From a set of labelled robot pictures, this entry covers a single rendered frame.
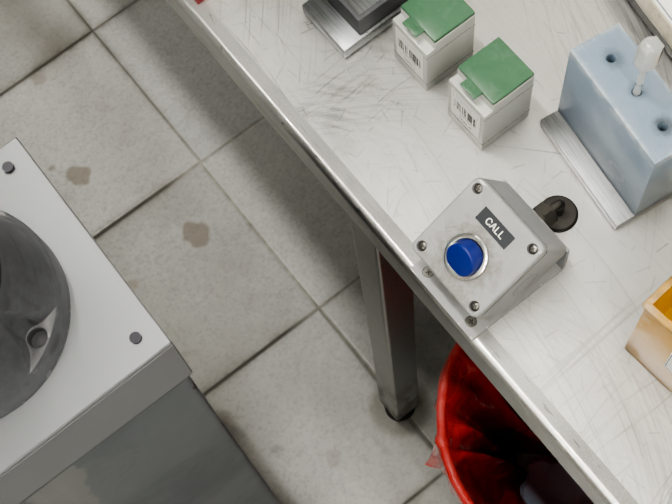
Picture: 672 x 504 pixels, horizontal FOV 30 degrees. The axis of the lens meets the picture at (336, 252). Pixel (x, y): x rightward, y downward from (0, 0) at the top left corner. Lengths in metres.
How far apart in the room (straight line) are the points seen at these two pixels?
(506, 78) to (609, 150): 0.09
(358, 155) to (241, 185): 0.97
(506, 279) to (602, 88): 0.14
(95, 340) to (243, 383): 0.98
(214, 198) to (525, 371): 1.08
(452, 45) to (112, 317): 0.32
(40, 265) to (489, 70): 0.34
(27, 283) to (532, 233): 0.33
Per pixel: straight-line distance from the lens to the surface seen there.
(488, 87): 0.90
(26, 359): 0.82
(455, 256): 0.85
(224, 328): 1.84
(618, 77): 0.87
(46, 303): 0.82
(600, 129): 0.90
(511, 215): 0.84
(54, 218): 0.88
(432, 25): 0.92
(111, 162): 1.97
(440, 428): 1.32
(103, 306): 0.85
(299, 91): 0.98
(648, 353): 0.87
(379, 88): 0.97
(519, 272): 0.84
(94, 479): 0.98
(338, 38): 0.98
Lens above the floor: 1.74
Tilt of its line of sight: 69 degrees down
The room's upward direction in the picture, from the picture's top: 12 degrees counter-clockwise
